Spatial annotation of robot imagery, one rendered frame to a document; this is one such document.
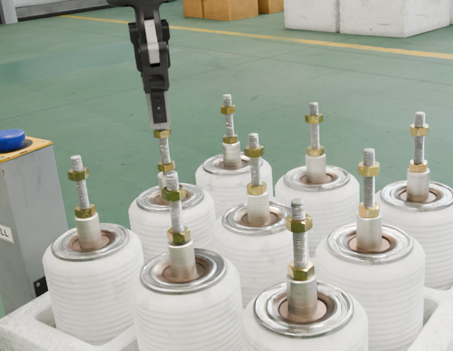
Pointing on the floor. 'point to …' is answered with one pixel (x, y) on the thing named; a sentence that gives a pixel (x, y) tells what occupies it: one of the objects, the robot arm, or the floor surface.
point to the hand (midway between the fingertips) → (158, 108)
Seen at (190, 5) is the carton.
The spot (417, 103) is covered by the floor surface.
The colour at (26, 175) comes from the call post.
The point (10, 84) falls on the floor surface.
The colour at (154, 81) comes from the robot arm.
